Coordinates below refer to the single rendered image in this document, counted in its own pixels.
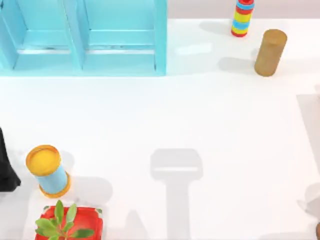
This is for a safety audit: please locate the light blue rack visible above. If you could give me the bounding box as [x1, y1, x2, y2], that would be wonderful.
[0, 0, 168, 77]

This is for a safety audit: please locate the blue and yellow can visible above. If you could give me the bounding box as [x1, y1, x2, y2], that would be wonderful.
[25, 144, 72, 199]

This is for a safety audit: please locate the red plant pot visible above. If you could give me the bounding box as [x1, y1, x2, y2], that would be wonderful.
[34, 205, 104, 240]

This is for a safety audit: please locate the brown cylinder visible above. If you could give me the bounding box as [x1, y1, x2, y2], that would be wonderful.
[254, 28, 288, 77]

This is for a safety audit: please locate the stack of coloured rings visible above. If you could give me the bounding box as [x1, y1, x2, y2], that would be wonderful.
[230, 0, 256, 38]

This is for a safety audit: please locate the green plant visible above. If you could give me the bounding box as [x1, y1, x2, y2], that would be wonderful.
[34, 199, 95, 240]

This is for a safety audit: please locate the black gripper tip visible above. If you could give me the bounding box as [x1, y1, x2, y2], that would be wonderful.
[0, 127, 22, 193]

